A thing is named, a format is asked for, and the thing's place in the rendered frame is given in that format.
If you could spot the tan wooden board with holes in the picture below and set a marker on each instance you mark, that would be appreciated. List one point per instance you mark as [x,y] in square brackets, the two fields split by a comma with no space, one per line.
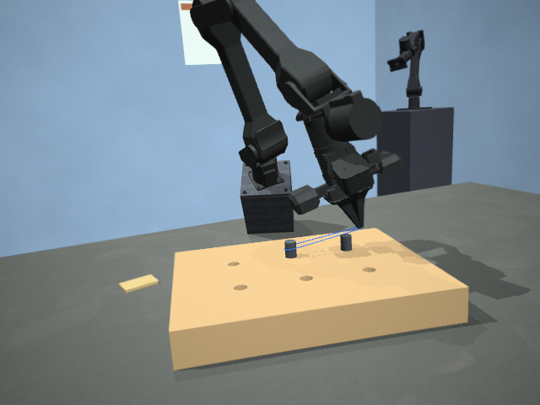
[273,300]

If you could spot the pale yellow flat bar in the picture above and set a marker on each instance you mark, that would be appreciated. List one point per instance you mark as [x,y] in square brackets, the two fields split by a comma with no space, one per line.
[138,283]

